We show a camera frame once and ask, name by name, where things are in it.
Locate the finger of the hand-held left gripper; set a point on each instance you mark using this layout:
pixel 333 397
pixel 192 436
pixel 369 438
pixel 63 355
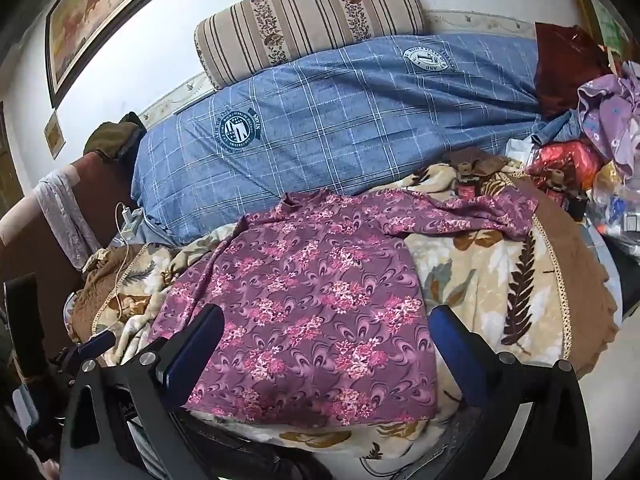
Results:
pixel 97 344

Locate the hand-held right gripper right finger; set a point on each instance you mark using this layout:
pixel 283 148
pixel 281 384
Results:
pixel 457 347

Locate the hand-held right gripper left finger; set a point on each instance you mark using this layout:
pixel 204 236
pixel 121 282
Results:
pixel 192 345

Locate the purple floral shirt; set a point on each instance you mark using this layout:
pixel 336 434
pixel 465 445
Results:
pixel 310 305

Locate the beige leaf print blanket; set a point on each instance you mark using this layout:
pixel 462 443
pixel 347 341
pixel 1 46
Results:
pixel 505 270

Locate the white lace cloth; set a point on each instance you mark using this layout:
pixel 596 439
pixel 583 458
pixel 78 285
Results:
pixel 65 215

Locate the small red bottle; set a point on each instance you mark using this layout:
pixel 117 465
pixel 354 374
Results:
pixel 467 187

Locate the olive green cloth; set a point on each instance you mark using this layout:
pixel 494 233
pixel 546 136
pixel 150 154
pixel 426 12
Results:
pixel 112 135

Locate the red shiny bag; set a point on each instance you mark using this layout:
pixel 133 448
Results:
pixel 565 157

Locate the blue checked quilt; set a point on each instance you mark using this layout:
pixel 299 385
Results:
pixel 345 120

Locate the lilac floral cloth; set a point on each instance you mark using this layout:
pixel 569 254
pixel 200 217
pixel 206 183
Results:
pixel 612 115

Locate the dark red cloth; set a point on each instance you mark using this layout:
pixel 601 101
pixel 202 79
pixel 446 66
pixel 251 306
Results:
pixel 565 67

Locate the small wall picture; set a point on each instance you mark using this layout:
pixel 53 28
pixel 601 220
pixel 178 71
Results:
pixel 53 130

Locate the framed wall painting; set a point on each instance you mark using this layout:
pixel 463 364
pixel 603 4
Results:
pixel 100 5

